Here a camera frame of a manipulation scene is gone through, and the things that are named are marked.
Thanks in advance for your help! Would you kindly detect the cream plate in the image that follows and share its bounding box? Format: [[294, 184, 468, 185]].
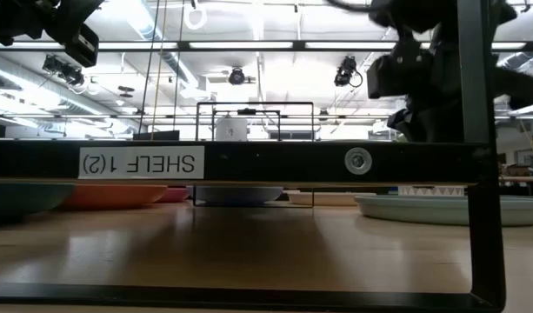
[[287, 191, 376, 207]]

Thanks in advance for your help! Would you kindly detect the silver bolt with washer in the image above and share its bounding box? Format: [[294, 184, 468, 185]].
[[343, 147, 374, 176]]

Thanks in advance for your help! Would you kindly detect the blue-grey bowl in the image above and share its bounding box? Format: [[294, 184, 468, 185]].
[[189, 186, 285, 207]]

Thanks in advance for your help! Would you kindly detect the orange plate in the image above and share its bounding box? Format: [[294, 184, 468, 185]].
[[60, 184, 169, 210]]

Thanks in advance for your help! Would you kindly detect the black overhead frame bar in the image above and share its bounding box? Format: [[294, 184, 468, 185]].
[[0, 40, 533, 54]]

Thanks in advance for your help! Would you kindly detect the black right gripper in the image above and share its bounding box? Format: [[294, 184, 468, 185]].
[[365, 41, 436, 100]]

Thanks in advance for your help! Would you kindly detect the white patterned box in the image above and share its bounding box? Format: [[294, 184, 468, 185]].
[[397, 186, 466, 197]]

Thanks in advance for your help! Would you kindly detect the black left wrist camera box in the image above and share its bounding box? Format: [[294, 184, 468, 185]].
[[64, 23, 100, 69]]

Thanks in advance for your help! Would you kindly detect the white cylindrical container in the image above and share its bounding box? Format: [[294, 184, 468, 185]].
[[215, 114, 249, 142]]

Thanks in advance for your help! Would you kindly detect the white shelf label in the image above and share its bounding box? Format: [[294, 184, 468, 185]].
[[77, 145, 206, 180]]

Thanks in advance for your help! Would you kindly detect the light green plate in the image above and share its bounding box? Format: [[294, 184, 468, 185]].
[[354, 194, 533, 228]]

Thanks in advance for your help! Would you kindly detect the pink plate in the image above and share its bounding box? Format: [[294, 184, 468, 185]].
[[154, 187, 191, 204]]

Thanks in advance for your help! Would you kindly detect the blue plate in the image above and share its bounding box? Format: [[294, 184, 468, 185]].
[[0, 182, 77, 219]]

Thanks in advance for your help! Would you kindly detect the black overhead camera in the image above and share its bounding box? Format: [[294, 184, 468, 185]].
[[41, 54, 86, 87], [228, 66, 247, 86], [333, 55, 364, 89]]

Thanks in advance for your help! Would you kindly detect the black metal shelf frame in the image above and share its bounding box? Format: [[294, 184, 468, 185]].
[[0, 0, 507, 312]]

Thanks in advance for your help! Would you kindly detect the thin hanging cable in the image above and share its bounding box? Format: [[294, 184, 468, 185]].
[[172, 0, 185, 132], [137, 0, 162, 136]]

